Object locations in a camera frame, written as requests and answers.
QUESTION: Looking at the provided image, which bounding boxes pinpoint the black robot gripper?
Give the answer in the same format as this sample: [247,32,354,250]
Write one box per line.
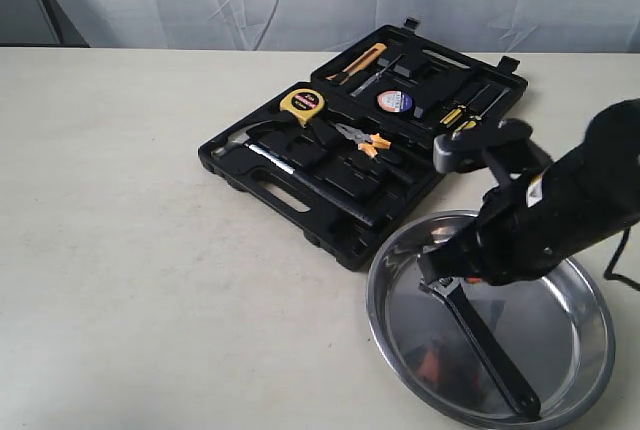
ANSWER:
[417,187,555,288]

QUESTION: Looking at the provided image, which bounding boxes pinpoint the black plastic tool case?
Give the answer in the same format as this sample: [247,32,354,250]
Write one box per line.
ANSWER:
[198,19,527,271]

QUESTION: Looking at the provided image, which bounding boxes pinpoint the adjustable wrench black handle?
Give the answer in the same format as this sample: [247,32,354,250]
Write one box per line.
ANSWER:
[419,278,541,421]

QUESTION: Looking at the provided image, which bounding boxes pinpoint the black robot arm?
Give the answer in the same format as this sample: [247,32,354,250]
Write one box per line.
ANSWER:
[417,99,639,286]

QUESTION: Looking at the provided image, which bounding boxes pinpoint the round stainless steel tray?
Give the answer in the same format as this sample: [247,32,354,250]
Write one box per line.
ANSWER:
[366,210,616,429]

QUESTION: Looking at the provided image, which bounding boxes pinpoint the yellow black screwdriver lower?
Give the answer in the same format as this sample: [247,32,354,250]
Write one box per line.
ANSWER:
[453,86,510,135]

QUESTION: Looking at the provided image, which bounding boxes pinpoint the yellow black screwdriver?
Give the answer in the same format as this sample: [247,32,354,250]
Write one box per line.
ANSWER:
[453,86,510,135]
[439,83,490,128]

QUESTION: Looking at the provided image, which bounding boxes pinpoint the yellow black screwdriver upper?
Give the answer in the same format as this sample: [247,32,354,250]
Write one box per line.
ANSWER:
[439,83,490,128]

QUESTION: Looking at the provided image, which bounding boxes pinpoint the black electrical tape roll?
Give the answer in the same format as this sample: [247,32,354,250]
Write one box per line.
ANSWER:
[376,90,414,113]

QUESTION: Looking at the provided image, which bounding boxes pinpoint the small metal test pen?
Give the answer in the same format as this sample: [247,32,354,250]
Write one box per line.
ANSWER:
[350,54,403,98]

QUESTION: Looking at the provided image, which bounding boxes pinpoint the yellow tape measure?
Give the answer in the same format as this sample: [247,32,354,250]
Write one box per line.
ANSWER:
[279,88,326,127]

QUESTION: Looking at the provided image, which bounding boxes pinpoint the yellow utility knife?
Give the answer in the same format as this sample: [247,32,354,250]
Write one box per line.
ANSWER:
[326,43,387,85]

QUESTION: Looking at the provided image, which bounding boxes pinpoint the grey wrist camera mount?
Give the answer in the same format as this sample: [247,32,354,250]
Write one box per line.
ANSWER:
[433,119,552,188]

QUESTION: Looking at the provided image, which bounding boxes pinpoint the pliers with orange handles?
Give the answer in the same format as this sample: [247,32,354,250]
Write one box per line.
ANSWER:
[333,123,415,186]

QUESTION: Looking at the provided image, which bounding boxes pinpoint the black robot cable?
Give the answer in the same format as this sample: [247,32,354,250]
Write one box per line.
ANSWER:
[602,232,640,294]

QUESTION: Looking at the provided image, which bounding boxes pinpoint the claw hammer black handle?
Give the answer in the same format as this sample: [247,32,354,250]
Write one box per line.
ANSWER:
[211,121,377,227]

